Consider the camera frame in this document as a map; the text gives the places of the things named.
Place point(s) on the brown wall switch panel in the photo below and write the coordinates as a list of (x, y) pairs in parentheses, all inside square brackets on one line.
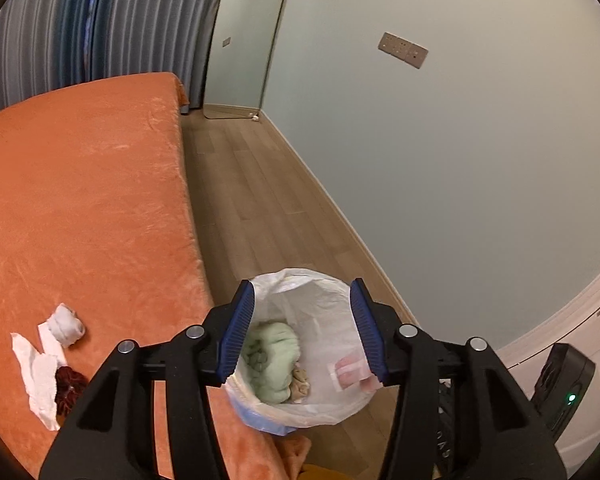
[(403, 50)]

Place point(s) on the dark red scrunchie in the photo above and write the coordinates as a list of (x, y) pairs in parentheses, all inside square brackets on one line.
[(70, 385)]

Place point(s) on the pink and white plastic packet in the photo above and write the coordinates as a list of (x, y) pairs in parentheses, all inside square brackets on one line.
[(347, 370)]

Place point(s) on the trash bin with white liner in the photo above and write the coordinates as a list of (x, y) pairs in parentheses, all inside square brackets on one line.
[(320, 305)]

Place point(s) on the white crumpled paper towel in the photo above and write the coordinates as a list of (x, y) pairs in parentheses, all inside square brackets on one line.
[(42, 390)]

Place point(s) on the green fluffy yarn bundle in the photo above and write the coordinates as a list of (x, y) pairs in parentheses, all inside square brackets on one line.
[(272, 365)]

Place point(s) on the white panelled door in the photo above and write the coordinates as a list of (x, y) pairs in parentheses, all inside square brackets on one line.
[(580, 320)]

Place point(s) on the rolled white sock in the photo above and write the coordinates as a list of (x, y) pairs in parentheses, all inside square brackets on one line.
[(65, 325)]

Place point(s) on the gold framed standing mirror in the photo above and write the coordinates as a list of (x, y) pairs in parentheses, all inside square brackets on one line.
[(240, 35)]

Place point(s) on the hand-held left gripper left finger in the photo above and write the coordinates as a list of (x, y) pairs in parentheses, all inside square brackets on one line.
[(237, 335)]

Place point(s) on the brown scrunchie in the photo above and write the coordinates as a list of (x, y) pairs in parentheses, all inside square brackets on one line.
[(300, 385)]

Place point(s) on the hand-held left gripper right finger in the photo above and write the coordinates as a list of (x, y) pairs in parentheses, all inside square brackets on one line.
[(367, 335)]

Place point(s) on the orange plush bed blanket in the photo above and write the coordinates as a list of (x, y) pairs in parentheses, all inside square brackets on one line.
[(80, 210)]

